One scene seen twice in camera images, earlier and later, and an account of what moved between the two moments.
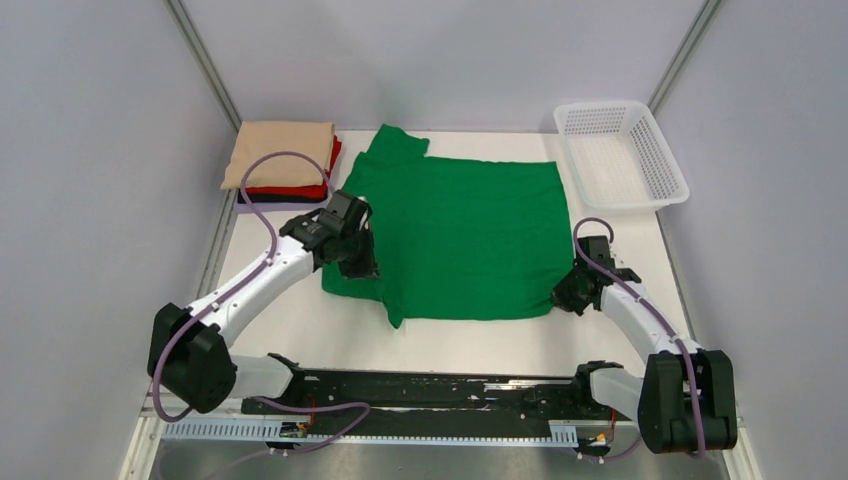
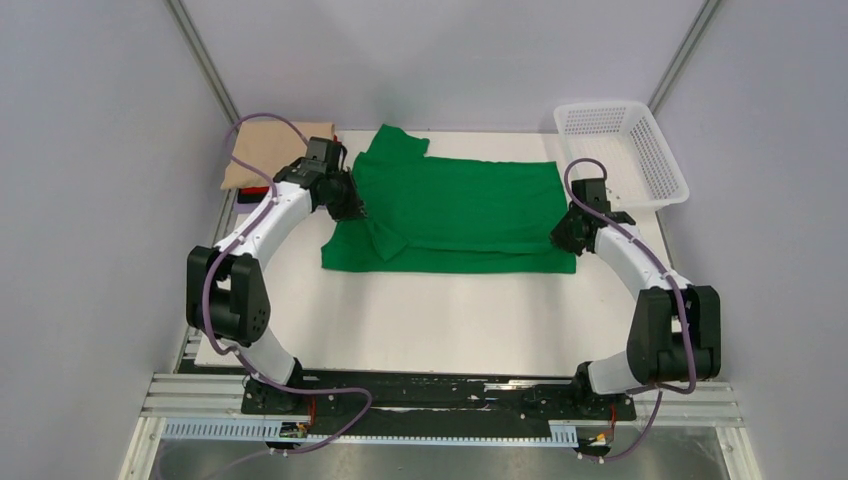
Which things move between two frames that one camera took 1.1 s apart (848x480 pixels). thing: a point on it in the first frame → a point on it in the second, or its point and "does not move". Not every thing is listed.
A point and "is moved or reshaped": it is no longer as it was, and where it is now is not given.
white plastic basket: x=619 y=157 does not move
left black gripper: x=368 y=266 → x=352 y=209
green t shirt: x=457 y=238 is moved or reshaped
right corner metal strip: x=683 y=56 does not move
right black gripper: x=562 y=298 → x=558 y=234
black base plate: x=428 y=396 does not move
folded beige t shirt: x=311 y=139 does not move
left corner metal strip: x=196 y=46 does not move
